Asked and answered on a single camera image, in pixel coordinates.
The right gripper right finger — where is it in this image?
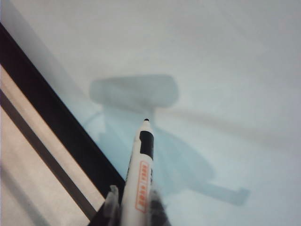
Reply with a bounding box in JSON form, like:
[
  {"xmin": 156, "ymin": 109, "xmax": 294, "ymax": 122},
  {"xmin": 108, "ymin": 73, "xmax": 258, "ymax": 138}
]
[{"xmin": 147, "ymin": 186, "xmax": 171, "ymax": 226}]

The glass whiteboard with black frame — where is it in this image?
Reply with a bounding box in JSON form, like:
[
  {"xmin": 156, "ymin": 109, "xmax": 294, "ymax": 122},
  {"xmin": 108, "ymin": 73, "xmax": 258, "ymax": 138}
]
[{"xmin": 0, "ymin": 0, "xmax": 301, "ymax": 226}]

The black whiteboard pen tray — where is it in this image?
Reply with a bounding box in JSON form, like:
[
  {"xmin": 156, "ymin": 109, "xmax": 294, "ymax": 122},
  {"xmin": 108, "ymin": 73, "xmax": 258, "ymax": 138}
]
[{"xmin": 0, "ymin": 89, "xmax": 98, "ymax": 220}]

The white whiteboard marker pen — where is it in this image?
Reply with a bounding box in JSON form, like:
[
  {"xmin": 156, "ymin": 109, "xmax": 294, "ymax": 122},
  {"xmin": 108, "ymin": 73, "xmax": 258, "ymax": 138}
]
[{"xmin": 119, "ymin": 117, "xmax": 156, "ymax": 226}]

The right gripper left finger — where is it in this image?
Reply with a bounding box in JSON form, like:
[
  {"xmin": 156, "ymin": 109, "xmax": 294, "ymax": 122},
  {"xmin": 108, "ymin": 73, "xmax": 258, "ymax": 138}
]
[{"xmin": 104, "ymin": 185, "xmax": 123, "ymax": 226}]

